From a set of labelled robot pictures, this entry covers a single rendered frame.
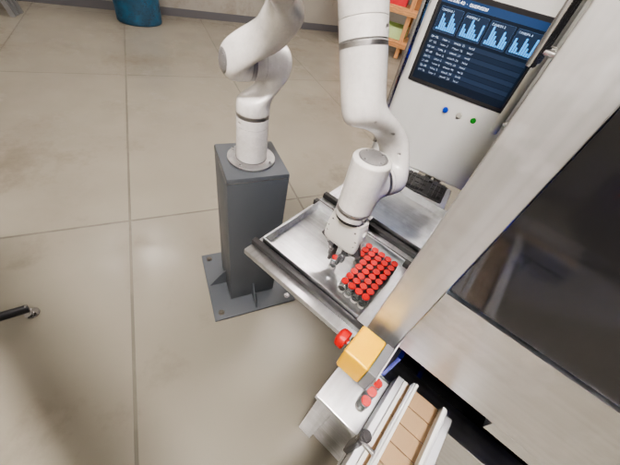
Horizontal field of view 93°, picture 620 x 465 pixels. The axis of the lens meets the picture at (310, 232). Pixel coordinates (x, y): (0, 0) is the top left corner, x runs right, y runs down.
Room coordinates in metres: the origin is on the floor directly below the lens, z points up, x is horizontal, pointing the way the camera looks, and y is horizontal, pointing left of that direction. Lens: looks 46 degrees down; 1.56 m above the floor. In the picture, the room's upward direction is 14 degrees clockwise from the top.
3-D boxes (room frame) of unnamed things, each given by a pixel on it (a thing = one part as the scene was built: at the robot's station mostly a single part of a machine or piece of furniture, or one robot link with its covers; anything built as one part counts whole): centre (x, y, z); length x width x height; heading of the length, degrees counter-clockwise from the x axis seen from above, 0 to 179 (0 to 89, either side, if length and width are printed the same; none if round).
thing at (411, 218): (0.83, -0.36, 0.90); 0.34 x 0.26 x 0.04; 60
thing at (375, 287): (0.51, -0.22, 0.90); 0.18 x 0.02 x 0.05; 150
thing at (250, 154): (1.01, 0.31, 0.95); 0.19 x 0.19 x 0.18
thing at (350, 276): (0.54, -0.16, 0.90); 0.18 x 0.02 x 0.05; 150
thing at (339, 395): (0.22, -0.19, 0.87); 0.14 x 0.13 x 0.02; 60
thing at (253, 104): (1.03, 0.28, 1.16); 0.19 x 0.12 x 0.24; 130
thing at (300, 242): (0.59, -0.09, 0.90); 0.34 x 0.26 x 0.04; 60
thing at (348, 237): (0.55, -0.09, 1.05); 0.10 x 0.07 x 0.11; 60
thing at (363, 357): (0.26, -0.16, 1.00); 0.08 x 0.07 x 0.07; 60
